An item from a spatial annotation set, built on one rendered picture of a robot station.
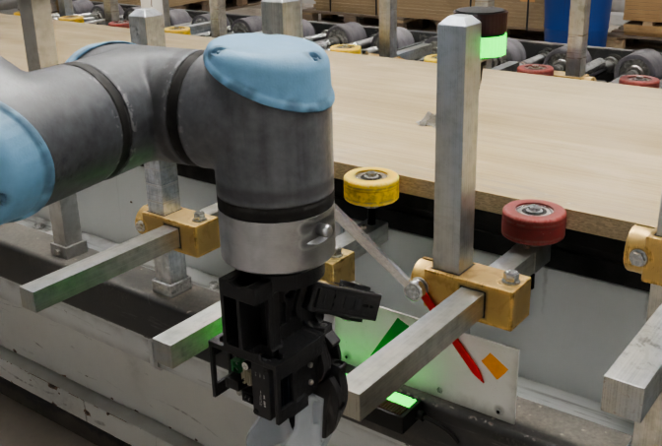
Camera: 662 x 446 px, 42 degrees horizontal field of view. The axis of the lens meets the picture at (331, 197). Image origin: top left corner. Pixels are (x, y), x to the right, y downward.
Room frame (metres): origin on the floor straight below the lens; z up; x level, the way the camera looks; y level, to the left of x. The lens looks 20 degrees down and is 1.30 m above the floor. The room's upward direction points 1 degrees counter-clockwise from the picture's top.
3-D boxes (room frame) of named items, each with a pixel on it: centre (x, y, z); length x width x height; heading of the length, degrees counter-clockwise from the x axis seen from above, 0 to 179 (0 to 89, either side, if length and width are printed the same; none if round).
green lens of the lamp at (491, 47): (0.96, -0.17, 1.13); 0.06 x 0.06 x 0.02
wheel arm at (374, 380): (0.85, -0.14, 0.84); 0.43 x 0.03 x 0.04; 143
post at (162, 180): (1.22, 0.26, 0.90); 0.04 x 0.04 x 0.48; 53
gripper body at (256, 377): (0.61, 0.05, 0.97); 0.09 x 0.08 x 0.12; 143
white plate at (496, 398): (0.92, -0.10, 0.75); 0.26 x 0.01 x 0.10; 53
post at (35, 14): (1.38, 0.46, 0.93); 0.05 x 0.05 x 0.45; 53
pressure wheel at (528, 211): (1.01, -0.26, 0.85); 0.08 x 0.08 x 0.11
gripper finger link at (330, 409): (0.61, 0.01, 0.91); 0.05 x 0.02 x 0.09; 53
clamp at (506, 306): (0.91, -0.16, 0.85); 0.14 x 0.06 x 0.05; 53
